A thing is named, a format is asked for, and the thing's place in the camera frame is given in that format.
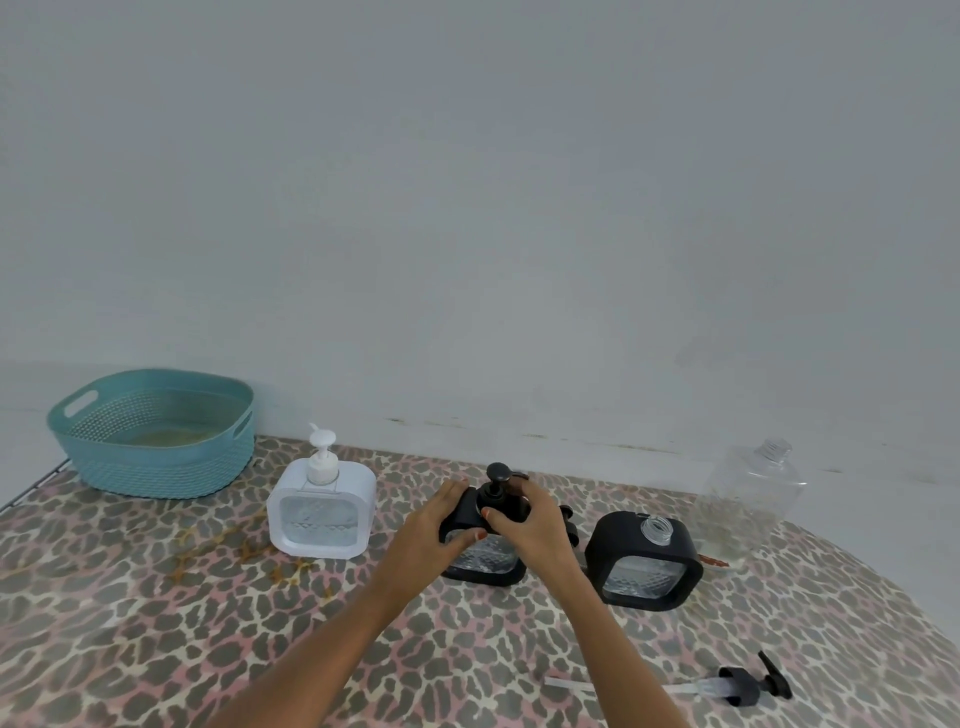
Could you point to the person's left hand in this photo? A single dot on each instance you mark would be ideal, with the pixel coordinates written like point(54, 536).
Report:
point(424, 536)

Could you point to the person's right hand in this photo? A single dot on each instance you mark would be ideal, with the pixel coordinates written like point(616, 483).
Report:
point(540, 536)

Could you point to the person's left thumb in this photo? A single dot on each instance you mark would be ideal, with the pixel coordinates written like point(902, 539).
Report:
point(466, 537)

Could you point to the person's right thumb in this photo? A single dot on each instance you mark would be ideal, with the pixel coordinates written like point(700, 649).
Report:
point(499, 517)

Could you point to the black pump head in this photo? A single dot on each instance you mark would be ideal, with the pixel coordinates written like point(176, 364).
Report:
point(496, 487)

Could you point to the black square soap dispenser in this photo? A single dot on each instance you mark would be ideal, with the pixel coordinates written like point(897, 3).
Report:
point(487, 566)

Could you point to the person's right forearm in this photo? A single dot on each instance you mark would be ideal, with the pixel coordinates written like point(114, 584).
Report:
point(607, 652)

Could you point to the person's left forearm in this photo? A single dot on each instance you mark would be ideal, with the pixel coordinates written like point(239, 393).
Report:
point(322, 652)

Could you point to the white square soap dispenser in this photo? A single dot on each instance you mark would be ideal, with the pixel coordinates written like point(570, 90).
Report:
point(321, 517)

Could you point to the black pumpless soap dispenser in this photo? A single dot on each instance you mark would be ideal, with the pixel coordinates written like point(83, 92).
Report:
point(645, 559)

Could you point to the clear plastic bottle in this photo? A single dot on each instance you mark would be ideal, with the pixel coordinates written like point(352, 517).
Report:
point(750, 499)

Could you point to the leopard print tablecloth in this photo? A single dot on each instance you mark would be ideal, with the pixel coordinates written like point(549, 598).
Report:
point(187, 622)

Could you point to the black pump with clear tube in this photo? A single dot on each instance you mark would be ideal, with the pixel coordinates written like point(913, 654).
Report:
point(742, 684)

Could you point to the teal plastic woven-look basket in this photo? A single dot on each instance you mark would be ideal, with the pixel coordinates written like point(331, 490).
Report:
point(161, 469)

